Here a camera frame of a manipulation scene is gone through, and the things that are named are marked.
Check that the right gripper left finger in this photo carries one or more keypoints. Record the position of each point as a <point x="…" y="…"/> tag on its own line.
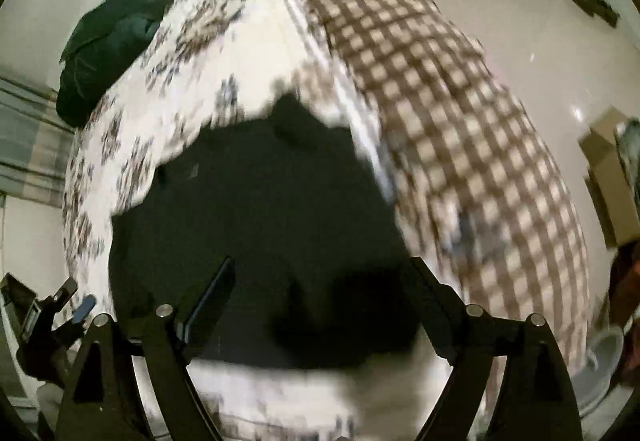
<point x="101" y="398"/>

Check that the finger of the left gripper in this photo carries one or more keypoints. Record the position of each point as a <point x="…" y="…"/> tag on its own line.
<point x="82" y="313"/>

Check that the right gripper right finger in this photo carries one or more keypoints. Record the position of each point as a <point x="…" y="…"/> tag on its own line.
<point x="536" y="400"/>

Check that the black white Fusion sweater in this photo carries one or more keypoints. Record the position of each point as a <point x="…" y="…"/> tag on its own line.
<point x="315" y="246"/>

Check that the green striped curtain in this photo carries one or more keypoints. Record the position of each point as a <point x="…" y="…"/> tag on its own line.
<point x="35" y="145"/>

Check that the brown checkered bed sheet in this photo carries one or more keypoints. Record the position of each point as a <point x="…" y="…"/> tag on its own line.
<point x="478" y="193"/>

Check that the small cardboard box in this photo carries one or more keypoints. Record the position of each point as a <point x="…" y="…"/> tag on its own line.
<point x="614" y="199"/>

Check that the dark green folded blanket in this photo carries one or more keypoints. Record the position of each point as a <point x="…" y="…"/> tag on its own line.
<point x="104" y="43"/>

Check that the floral bed quilt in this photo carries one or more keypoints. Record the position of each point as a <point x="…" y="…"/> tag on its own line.
<point x="214" y="63"/>

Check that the dark camouflage shoes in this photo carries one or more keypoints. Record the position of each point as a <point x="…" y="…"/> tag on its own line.
<point x="599" y="8"/>

